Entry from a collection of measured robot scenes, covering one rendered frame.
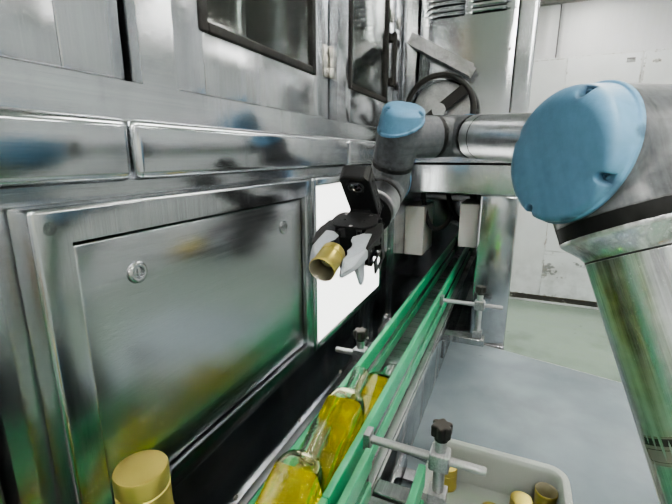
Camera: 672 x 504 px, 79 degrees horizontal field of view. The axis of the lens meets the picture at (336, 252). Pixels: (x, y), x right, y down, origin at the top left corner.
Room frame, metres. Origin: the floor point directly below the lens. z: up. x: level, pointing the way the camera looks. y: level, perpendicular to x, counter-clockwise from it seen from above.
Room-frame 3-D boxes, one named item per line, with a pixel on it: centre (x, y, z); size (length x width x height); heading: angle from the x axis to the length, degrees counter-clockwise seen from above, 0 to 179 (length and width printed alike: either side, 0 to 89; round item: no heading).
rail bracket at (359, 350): (0.79, -0.03, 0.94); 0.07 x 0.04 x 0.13; 66
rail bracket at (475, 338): (1.07, -0.38, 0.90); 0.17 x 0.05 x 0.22; 66
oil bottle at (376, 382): (0.65, -0.06, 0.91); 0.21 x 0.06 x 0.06; 156
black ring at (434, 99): (1.29, -0.31, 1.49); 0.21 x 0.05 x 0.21; 66
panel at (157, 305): (0.72, 0.06, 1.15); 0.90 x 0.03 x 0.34; 156
